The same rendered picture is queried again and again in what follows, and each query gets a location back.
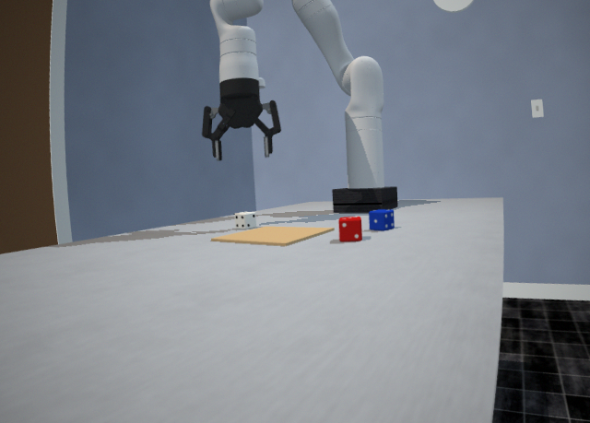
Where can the tan square mat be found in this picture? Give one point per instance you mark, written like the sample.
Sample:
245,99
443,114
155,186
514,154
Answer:
279,236

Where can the blue die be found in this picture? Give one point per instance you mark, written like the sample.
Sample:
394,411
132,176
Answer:
381,219

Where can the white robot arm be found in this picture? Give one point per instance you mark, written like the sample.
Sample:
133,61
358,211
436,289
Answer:
363,116

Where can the white die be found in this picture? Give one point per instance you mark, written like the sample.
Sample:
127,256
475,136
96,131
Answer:
245,220

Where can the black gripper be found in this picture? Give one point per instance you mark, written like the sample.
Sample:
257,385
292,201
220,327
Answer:
240,106

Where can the red die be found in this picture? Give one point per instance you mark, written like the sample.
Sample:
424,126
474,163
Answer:
350,229

